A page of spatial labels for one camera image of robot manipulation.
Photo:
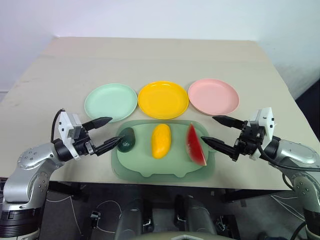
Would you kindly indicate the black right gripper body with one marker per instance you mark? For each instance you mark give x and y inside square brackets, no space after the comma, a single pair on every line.
[247,140]

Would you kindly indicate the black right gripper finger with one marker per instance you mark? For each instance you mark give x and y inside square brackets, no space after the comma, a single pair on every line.
[217,144]
[228,121]

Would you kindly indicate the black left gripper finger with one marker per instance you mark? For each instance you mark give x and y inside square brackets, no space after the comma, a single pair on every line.
[107,145]
[98,122]

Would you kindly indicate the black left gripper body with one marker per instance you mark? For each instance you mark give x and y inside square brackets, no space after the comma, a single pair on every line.
[83,142]

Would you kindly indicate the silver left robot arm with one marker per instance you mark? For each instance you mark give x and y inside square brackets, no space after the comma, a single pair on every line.
[30,162]

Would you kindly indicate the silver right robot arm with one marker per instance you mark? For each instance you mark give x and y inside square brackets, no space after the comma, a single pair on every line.
[297,160]

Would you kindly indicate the light green plate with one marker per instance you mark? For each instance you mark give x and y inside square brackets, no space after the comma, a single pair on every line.
[111,103]

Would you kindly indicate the pink plate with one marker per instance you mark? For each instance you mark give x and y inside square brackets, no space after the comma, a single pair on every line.
[213,96]

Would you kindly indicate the yellow plate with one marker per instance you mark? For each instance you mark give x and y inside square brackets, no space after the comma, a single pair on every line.
[163,99]

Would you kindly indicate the dark green avocado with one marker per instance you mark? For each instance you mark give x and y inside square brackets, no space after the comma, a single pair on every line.
[127,140]

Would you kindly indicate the red watermelon slice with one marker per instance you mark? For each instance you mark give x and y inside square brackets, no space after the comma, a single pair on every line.
[195,145]

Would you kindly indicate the yellow mango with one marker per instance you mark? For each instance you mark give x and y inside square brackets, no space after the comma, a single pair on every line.
[161,141]

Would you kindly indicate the green translucent tray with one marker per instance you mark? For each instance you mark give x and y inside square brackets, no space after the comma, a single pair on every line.
[162,165]

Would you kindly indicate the dark rounded robot leg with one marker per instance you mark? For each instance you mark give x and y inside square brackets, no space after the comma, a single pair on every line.
[132,220]
[195,217]

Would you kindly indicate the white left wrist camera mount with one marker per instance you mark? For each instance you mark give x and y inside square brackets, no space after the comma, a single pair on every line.
[65,130]

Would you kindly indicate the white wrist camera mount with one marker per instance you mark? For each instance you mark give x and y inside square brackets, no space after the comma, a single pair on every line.
[265,119]
[65,130]

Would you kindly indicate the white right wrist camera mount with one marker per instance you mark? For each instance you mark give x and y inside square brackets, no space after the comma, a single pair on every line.
[265,119]

